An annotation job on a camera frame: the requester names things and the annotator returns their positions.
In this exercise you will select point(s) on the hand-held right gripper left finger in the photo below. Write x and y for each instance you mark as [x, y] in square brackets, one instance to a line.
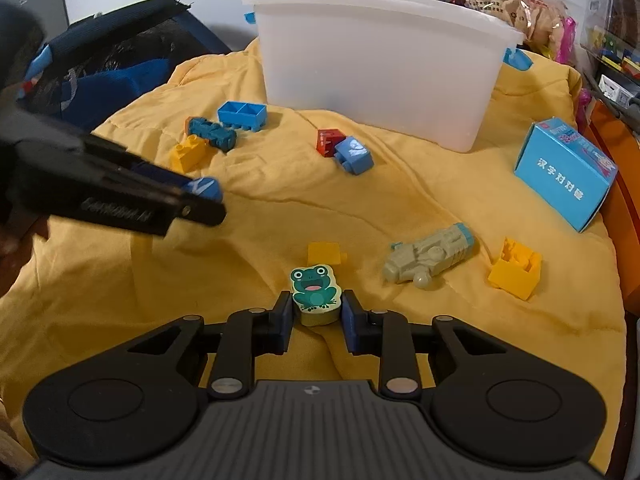
[286, 321]

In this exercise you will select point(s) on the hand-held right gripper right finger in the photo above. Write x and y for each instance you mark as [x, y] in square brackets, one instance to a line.
[350, 325]

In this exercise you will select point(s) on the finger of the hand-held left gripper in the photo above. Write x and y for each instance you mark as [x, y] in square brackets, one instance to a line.
[205, 212]
[155, 172]

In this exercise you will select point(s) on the blue white-striped toy block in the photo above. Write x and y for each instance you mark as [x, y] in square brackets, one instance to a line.
[205, 189]

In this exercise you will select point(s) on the green frog toy block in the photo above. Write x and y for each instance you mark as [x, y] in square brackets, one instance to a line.
[312, 285]

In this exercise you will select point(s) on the yellow hollow toy block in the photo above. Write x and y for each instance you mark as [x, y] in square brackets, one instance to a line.
[515, 280]

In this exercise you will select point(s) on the white translucent plastic bin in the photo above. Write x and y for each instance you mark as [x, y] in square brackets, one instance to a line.
[375, 70]

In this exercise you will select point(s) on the small yellow toy block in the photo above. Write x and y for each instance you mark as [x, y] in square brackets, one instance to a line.
[187, 155]

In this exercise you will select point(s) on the yellow blanket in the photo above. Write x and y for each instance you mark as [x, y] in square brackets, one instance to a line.
[250, 240]

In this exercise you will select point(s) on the blue toy train car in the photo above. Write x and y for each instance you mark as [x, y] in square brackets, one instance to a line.
[212, 132]

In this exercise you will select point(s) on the flat yellow toy block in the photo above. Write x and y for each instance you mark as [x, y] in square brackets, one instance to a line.
[324, 252]

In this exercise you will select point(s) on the dark blue bag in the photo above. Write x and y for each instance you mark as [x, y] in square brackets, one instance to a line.
[125, 85]

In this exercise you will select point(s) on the blue tray toy block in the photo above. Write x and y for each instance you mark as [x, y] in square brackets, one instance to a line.
[240, 117]

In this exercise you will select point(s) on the grey toy locomotive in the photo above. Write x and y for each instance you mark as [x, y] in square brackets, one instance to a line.
[425, 255]

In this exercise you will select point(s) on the red toy block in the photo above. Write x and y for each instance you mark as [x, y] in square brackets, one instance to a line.
[327, 142]

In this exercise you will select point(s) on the light blue printed toy block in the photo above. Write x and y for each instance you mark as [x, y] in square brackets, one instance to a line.
[357, 157]

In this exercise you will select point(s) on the blue cardboard box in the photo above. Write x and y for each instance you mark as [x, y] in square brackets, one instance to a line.
[555, 180]

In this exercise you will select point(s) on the orange cloth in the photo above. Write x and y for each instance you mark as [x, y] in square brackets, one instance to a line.
[631, 220]

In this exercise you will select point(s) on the snack bag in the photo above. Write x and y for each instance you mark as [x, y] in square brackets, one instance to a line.
[520, 10]

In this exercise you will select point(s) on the pink plastic toy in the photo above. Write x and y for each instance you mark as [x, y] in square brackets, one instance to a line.
[567, 40]

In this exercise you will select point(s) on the clear plastic storage box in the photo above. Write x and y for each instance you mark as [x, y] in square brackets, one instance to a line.
[615, 20]

